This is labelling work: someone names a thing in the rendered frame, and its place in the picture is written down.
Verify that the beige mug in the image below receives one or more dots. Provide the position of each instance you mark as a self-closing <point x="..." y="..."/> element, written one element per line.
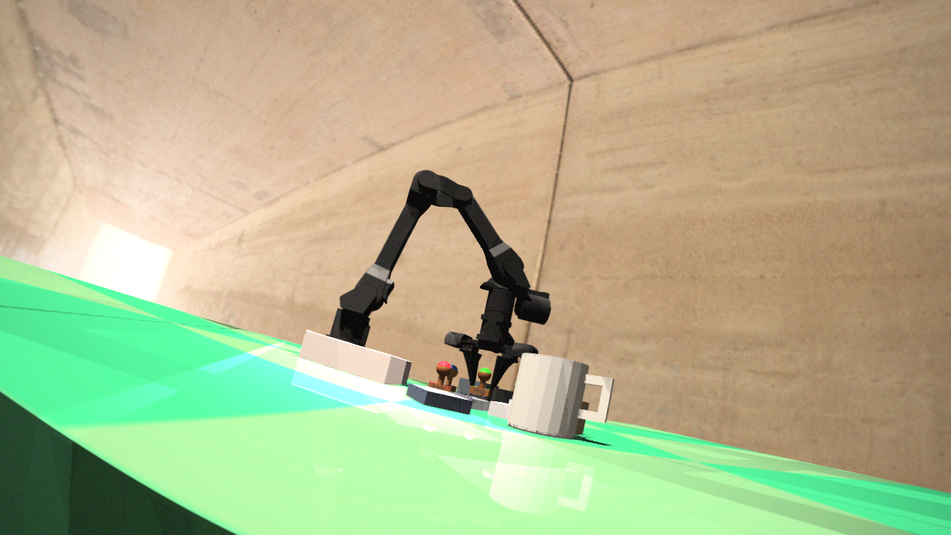
<point x="548" y="396"/>

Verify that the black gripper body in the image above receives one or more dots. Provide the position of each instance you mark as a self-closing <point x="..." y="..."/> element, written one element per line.
<point x="494" y="331"/>

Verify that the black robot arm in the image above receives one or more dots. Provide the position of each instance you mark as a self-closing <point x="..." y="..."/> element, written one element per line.
<point x="507" y="284"/>

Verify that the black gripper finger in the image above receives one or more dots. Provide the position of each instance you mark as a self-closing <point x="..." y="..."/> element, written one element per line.
<point x="501" y="366"/>
<point x="472" y="361"/>

